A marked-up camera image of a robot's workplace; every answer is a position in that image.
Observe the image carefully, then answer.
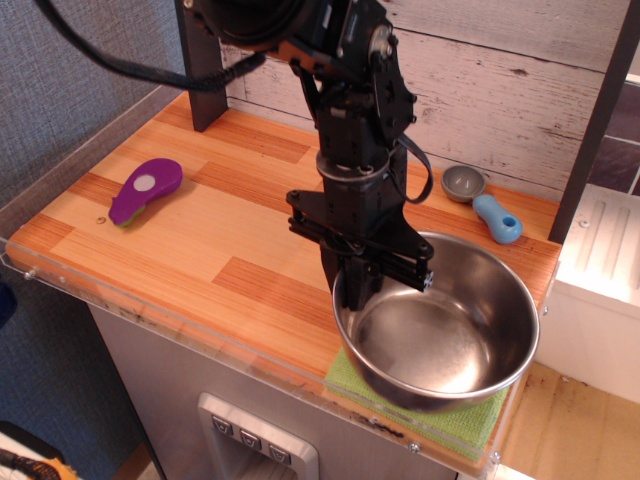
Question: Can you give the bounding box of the dark vertical post left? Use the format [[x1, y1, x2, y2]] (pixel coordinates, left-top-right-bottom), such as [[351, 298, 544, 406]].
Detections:
[[173, 0, 230, 134]]

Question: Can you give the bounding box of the grey toy fridge cabinet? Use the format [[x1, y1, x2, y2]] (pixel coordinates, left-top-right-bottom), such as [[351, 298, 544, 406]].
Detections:
[[90, 307, 457, 479]]

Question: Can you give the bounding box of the yellow object bottom left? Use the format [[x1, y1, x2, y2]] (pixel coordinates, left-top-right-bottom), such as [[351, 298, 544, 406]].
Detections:
[[47, 459, 78, 480]]

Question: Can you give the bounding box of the dark vertical post right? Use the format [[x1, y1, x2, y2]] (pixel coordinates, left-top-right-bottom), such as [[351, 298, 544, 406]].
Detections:
[[548, 0, 639, 244]]

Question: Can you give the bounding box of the green foam cloth pad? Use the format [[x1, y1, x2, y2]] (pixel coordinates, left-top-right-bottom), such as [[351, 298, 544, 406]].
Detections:
[[325, 349, 510, 457]]

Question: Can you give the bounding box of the purple toy eggplant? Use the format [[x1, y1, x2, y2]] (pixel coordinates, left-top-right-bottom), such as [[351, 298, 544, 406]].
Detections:
[[108, 158, 183, 227]]

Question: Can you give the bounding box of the dark vertical post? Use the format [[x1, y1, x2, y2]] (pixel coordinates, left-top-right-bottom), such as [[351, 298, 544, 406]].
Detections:
[[173, 0, 230, 134], [548, 0, 639, 244]]

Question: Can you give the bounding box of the stainless steel pot bowl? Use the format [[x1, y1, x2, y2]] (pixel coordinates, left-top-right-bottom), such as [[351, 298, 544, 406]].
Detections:
[[332, 232, 540, 413]]

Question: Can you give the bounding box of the clear acrylic edge guard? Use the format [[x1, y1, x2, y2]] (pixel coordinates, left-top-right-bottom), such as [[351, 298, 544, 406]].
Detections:
[[4, 218, 561, 476]]

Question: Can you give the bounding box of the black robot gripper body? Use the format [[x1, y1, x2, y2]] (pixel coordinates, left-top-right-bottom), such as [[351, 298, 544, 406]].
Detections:
[[286, 159, 434, 291]]

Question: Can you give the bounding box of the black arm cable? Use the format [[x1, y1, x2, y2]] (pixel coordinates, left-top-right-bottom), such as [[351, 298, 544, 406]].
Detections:
[[33, 0, 267, 93]]

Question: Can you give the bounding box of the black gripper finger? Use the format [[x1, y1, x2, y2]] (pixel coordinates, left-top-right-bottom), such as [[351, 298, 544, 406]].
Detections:
[[320, 238, 350, 291], [343, 257, 384, 311]]

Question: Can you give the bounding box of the silver dispenser button panel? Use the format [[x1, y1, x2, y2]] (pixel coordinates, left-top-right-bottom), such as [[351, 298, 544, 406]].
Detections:
[[198, 392, 320, 479]]

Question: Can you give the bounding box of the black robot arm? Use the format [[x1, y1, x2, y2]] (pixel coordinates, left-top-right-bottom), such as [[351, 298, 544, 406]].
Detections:
[[184, 1, 434, 311]]

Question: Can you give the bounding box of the grey blue toy scoop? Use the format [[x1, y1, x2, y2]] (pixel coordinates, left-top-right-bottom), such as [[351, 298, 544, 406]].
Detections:
[[441, 165, 523, 245]]

